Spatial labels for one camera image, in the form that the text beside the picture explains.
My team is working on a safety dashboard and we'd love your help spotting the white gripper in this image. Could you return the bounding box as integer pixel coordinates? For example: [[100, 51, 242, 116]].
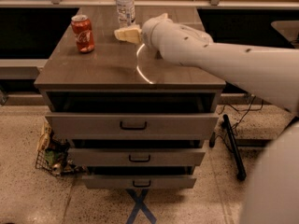
[[114, 13, 174, 50]]

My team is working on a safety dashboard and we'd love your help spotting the red coca-cola can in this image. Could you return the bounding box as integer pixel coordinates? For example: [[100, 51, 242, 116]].
[[71, 15, 94, 53]]

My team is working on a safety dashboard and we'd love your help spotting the grey drawer cabinet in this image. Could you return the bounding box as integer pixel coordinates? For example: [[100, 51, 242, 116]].
[[35, 7, 225, 179]]

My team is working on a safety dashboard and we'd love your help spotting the middle grey drawer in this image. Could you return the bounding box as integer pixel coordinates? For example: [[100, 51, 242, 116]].
[[68, 148, 205, 167]]

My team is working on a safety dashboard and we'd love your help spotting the wire basket with items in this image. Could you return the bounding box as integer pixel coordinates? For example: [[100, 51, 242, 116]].
[[36, 121, 83, 176]]

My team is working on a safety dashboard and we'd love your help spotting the black stand leg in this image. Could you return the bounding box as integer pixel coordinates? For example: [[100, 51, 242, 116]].
[[223, 115, 247, 181]]

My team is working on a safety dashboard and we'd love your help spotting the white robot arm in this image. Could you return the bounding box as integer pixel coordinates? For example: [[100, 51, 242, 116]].
[[114, 13, 299, 224]]

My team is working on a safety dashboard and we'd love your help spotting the clear plastic water bottle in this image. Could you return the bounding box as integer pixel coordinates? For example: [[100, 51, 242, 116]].
[[116, 0, 135, 28]]

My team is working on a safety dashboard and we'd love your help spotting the black floor cable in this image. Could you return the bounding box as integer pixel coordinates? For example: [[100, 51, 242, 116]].
[[214, 95, 265, 142]]

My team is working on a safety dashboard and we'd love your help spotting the top grey drawer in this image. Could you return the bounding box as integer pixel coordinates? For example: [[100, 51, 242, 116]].
[[46, 113, 218, 140]]

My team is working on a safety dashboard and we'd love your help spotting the bottom grey drawer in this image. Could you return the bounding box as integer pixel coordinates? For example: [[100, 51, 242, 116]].
[[82, 175, 196, 189]]

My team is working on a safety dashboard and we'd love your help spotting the blue tape cross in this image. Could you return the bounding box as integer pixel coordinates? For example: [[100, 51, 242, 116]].
[[126, 189, 157, 224]]

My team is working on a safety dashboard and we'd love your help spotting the grey drawer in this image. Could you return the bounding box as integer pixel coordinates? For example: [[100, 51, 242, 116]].
[[82, 175, 196, 189], [46, 113, 218, 140], [68, 148, 205, 167]]

